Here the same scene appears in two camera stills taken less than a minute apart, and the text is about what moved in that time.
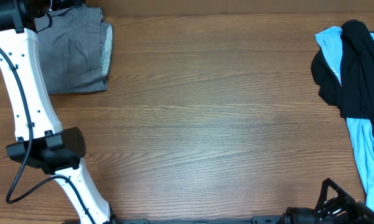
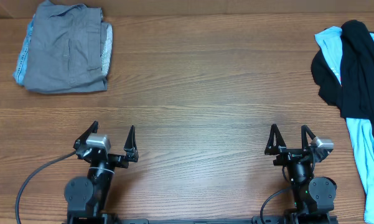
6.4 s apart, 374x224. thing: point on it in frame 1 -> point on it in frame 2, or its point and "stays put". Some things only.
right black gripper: x=355 y=214 -> x=287 y=155
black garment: x=361 y=93 stays put
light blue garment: x=359 y=129 stays put
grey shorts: x=76 y=48 stays put
